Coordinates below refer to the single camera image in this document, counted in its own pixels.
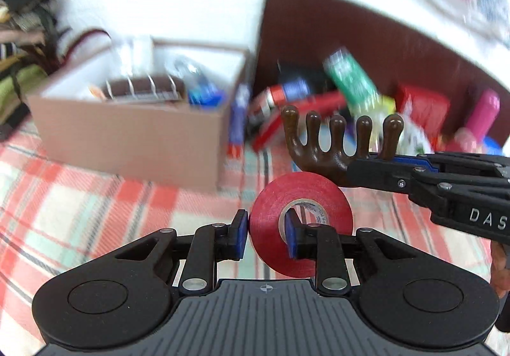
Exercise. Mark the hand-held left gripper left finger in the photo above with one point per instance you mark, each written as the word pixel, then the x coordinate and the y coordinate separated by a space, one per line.
pixel 240 235

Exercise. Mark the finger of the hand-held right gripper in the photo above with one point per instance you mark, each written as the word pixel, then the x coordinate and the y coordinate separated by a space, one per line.
pixel 378 176
pixel 416 162

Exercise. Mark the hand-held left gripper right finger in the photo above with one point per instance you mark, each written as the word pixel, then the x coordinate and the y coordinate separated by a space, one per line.
pixel 291 237

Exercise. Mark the red tape roll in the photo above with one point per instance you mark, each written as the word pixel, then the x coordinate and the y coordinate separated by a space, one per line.
pixel 275 220

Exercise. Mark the brown claw head massager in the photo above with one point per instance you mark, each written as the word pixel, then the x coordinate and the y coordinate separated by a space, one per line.
pixel 314 149

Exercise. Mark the cardboard box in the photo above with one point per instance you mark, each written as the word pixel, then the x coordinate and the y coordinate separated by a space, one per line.
pixel 131 141

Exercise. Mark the person's right hand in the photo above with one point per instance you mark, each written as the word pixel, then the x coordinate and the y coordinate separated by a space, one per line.
pixel 499 268

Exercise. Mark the white printed packet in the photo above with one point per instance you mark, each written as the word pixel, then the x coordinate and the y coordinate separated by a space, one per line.
pixel 414 137

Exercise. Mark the red packet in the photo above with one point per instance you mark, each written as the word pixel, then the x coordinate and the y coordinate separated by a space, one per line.
pixel 424 107

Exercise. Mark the yellow green packet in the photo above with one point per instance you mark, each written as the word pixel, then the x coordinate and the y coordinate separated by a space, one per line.
pixel 383 109

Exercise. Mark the pink bottle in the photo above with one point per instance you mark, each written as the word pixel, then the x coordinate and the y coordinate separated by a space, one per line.
pixel 480 117

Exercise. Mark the green box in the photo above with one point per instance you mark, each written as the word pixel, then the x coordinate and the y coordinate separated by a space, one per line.
pixel 350 79

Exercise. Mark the flat red box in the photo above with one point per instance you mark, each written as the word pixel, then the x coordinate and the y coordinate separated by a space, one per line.
pixel 303 109

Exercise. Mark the blue and red tube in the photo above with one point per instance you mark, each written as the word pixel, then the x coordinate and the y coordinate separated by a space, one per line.
pixel 238 121

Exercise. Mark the red and blue can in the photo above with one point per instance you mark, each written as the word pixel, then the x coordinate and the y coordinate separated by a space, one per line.
pixel 285 95

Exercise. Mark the blue clear bottle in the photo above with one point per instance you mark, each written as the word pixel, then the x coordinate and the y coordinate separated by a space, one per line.
pixel 201 85

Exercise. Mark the plaid blanket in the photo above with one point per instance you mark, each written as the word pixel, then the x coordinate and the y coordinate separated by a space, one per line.
pixel 79 212

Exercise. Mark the dark brown storage bin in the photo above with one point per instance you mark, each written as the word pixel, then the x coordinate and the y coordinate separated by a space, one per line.
pixel 303 29

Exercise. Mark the brown ribbed rack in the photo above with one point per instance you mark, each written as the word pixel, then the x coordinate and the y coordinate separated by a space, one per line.
pixel 143 90

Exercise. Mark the pile of clothes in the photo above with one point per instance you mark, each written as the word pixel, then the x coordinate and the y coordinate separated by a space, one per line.
pixel 24 33

